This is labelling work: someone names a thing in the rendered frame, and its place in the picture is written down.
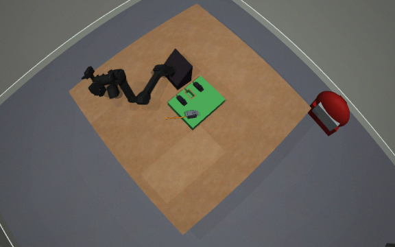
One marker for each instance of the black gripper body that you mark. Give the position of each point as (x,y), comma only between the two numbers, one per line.
(89,74)

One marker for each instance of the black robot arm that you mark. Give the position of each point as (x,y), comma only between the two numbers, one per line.
(117,77)

